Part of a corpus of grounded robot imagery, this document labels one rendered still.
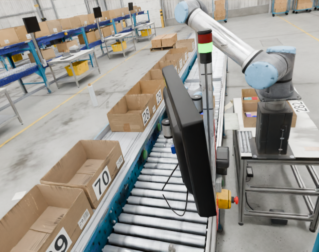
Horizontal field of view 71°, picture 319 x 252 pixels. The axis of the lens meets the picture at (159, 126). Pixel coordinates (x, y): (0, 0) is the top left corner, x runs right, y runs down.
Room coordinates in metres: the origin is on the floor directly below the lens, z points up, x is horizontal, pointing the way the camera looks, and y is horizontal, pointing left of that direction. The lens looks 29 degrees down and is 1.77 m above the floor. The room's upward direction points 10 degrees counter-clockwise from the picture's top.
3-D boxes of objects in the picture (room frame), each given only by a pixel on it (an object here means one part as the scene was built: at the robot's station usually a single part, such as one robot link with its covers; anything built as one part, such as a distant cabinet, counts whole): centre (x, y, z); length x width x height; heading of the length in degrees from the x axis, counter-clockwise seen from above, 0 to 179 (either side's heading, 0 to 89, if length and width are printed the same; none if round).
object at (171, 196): (0.99, 0.01, 0.72); 0.52 x 0.05 x 0.05; 70
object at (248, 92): (1.94, -1.04, 0.80); 0.38 x 0.28 x 0.10; 70
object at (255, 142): (1.24, -0.75, 0.91); 0.26 x 0.26 x 0.33; 72
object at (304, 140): (1.60, -0.96, 0.74); 1.00 x 0.58 x 0.03; 162
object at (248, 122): (1.63, -0.92, 0.80); 0.38 x 0.28 x 0.10; 71
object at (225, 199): (0.83, -0.28, 0.84); 0.15 x 0.09 x 0.07; 160
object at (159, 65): (2.88, -0.21, 0.96); 0.39 x 0.29 x 0.17; 160
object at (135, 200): (0.92, 0.04, 0.72); 0.52 x 0.05 x 0.05; 70
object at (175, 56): (3.24, -0.34, 0.96); 0.39 x 0.29 x 0.17; 159
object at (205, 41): (0.81, -0.21, 1.62); 0.05 x 0.05 x 0.06
